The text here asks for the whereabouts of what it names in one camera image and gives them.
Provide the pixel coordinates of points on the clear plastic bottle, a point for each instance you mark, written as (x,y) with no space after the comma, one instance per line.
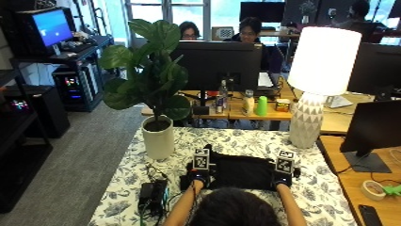
(224,92)

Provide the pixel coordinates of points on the black cabinet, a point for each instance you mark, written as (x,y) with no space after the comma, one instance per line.
(45,109)

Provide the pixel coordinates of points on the black smartphone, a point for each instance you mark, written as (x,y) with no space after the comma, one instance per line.
(369,215)

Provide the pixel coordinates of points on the black shelf rack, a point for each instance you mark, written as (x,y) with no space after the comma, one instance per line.
(16,150)

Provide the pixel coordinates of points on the green large-leaf plant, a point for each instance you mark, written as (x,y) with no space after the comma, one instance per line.
(151,69)

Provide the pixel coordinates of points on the slim drink can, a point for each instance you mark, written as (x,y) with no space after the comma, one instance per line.
(218,104)

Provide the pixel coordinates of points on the green plastic toy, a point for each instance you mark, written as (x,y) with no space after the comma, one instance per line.
(393,190)

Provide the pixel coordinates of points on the white grey patterned lamp base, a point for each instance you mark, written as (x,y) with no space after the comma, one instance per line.
(305,121)

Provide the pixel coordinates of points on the small yellow box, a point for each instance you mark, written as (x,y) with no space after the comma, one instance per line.
(282,105)

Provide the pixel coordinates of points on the light wooden desk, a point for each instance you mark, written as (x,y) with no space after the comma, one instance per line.
(258,114)

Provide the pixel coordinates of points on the wooden side desk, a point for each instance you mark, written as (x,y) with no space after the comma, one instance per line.
(368,194)

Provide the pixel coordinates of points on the black power adapter box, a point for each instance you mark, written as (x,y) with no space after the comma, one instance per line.
(152,195)

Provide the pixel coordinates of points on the monitor with blue screen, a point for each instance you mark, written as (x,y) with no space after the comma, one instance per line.
(48,29)

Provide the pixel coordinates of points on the black wall monitor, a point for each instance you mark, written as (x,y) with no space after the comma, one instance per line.
(262,11)

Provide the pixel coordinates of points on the white marker cube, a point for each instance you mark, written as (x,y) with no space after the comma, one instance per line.
(285,162)
(201,159)

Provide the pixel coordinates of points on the white plant pot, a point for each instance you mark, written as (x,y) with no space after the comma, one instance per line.
(157,139)

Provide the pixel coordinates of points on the blue floral white tablecloth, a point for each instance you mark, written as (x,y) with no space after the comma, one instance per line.
(250,141)

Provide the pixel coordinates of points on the white lamp shade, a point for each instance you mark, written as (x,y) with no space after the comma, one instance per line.
(324,59)

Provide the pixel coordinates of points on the black cloth garment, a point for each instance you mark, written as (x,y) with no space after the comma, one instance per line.
(242,172)

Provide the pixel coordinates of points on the computer tower with coloured lights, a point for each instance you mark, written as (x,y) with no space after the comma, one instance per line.
(75,89)

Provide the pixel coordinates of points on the black equipment desk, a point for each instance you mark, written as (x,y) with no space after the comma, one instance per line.
(63,56)

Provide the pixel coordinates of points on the checkerboard calibration board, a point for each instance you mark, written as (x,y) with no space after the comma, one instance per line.
(222,33)

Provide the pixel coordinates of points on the person's left hand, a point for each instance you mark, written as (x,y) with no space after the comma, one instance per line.
(196,178)

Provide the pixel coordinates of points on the person's right hand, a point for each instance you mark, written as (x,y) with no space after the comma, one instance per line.
(282,179)

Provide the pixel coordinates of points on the open laptop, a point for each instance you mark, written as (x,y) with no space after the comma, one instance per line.
(266,81)

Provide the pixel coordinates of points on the beige tape roll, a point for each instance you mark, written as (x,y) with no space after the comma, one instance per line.
(373,190)

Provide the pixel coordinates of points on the white squeeze bottle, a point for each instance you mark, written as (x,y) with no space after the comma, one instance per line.
(248,103)

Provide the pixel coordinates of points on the black computer monitor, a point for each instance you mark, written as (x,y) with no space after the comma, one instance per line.
(373,67)
(373,128)
(217,66)

